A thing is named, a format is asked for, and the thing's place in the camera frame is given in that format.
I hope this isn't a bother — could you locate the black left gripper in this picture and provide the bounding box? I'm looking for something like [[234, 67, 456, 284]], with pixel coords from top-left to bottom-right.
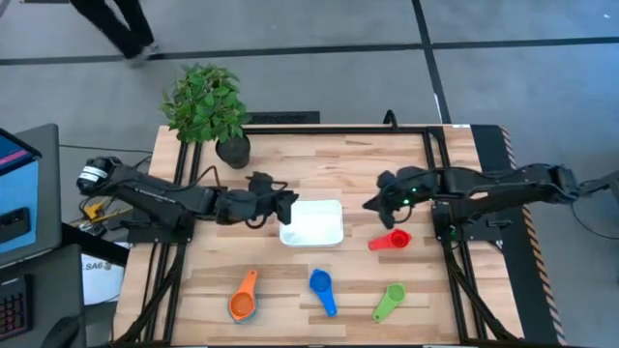
[[215, 190, 300, 228]]

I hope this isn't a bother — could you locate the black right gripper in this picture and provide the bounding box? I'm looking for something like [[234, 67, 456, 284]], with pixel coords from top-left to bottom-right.
[[363, 168, 440, 230]]

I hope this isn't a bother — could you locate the white plastic basket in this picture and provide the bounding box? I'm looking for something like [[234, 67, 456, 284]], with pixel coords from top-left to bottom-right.
[[279, 199, 345, 248]]

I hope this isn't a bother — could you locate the red measuring cup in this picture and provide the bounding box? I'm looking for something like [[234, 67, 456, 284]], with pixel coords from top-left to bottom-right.
[[367, 228, 413, 252]]

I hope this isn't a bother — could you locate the green measuring cup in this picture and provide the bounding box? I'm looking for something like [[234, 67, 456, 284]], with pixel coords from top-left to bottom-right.
[[371, 282, 407, 324]]

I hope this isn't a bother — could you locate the light blue measuring cup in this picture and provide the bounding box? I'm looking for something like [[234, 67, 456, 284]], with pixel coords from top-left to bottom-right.
[[309, 268, 339, 318]]

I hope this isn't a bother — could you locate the orange measuring cup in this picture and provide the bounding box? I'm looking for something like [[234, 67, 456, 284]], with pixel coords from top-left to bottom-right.
[[227, 269, 259, 324]]

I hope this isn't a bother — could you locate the black plant pot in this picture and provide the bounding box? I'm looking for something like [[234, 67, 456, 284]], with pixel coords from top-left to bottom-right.
[[215, 134, 251, 170]]

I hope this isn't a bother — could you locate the black floor plate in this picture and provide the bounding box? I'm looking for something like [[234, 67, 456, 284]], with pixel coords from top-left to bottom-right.
[[246, 110, 321, 126]]

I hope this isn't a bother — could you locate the green leafy plant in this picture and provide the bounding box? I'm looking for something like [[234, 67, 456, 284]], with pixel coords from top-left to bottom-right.
[[159, 62, 252, 145]]

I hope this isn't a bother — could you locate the black mat with hazard stripes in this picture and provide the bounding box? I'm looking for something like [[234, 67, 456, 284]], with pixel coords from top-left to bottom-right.
[[471, 124, 567, 346]]

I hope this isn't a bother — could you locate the white printed cardboard box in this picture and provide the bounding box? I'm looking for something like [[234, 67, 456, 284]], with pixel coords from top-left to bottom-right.
[[80, 241, 126, 306]]

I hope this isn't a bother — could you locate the grey side desk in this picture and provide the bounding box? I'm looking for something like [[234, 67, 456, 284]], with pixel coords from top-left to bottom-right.
[[0, 123, 64, 267]]

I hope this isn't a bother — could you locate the walking person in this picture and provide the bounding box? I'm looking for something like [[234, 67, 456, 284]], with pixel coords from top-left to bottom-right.
[[70, 0, 160, 68]]

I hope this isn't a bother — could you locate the blue case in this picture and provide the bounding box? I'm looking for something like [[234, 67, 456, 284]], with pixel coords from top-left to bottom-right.
[[0, 159, 41, 255]]

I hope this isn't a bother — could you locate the black keyboard with coloured keys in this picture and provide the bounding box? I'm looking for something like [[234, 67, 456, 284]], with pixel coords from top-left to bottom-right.
[[0, 274, 34, 342]]

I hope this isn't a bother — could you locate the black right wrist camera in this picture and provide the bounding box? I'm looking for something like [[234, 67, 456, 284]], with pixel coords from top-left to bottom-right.
[[376, 168, 401, 190]]

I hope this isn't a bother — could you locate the black aluminium table frame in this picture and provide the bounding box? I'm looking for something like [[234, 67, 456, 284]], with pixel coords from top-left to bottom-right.
[[113, 124, 521, 347]]

